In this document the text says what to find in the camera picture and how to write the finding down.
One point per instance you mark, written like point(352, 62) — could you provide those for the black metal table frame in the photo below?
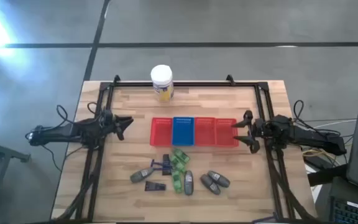
point(182, 84)

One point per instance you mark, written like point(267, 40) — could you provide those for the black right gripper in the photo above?
point(263, 130)

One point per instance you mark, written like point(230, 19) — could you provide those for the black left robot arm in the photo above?
point(61, 134)

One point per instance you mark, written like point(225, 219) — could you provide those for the dark grey travel bottle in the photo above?
point(210, 184)
point(141, 175)
point(188, 182)
point(218, 179)

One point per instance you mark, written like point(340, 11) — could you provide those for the blue razor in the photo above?
point(166, 169)
point(157, 163)

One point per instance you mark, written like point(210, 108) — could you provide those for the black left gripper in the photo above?
point(109, 123)

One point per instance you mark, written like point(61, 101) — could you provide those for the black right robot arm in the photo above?
point(309, 137)

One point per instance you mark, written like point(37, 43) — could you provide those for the white yellow wipes canister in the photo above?
point(162, 81)

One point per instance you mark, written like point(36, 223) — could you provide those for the black keyboard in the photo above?
point(350, 214)

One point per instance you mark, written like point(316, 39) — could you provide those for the black packet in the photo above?
point(155, 186)
point(166, 158)

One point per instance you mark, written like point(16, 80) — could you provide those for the green travel bottle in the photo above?
point(177, 182)
point(178, 165)
point(181, 155)

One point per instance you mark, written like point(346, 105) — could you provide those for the blue plastic basket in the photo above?
point(183, 131)

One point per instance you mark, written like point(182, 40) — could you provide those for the red plastic basket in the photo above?
point(226, 132)
point(205, 132)
point(161, 132)

